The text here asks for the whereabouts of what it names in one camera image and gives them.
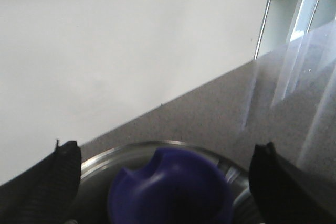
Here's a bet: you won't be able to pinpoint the grey window frame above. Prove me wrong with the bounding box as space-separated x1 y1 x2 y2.
254 0 335 58

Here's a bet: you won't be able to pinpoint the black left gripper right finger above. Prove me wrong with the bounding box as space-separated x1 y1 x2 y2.
248 142 335 223

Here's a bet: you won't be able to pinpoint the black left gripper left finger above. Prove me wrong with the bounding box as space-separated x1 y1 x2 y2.
1 141 81 223

